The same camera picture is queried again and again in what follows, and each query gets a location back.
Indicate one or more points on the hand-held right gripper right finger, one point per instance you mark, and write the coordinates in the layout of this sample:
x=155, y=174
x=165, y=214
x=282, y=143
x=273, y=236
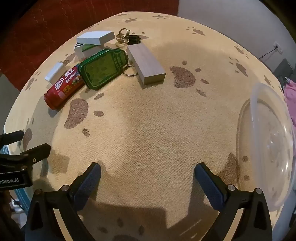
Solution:
x=208, y=183

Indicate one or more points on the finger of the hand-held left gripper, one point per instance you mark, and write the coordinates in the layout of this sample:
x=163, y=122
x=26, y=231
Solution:
x=37, y=151
x=11, y=136

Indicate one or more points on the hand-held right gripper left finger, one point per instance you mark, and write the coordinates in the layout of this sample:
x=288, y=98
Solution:
x=89, y=183

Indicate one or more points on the red snack packet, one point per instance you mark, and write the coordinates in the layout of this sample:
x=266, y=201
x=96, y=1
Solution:
x=66, y=88

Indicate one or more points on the clear plastic bowl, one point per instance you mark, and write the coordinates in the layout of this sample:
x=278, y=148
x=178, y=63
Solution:
x=266, y=139

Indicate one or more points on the dark green packet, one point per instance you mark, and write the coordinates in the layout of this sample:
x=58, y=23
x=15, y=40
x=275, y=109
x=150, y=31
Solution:
x=101, y=68

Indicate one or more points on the green backed tile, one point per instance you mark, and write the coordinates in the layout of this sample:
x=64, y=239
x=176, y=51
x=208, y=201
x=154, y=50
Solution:
x=84, y=52

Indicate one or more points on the white striped block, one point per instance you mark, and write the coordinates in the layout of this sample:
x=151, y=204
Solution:
x=94, y=38

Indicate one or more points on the grey wooden block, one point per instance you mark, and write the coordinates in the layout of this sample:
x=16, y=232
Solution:
x=148, y=64

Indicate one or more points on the black clip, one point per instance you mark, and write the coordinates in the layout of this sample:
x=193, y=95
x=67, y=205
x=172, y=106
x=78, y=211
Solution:
x=135, y=39

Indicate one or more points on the small white block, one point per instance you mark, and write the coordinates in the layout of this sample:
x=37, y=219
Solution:
x=53, y=72

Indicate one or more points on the paw print tablecloth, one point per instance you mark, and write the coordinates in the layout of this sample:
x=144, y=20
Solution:
x=148, y=129

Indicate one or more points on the red patterned carpet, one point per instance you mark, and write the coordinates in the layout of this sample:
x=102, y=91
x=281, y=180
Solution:
x=46, y=34

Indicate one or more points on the pink blanket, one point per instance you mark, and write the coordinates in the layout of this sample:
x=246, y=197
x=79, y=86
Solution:
x=290, y=92

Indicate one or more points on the grey headboard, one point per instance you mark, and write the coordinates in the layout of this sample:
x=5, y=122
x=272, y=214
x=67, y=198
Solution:
x=285, y=69

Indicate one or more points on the metal key rings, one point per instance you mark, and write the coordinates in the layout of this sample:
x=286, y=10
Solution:
x=122, y=34

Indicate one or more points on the white wall socket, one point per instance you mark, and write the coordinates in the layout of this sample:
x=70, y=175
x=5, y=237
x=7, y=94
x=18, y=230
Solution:
x=278, y=47

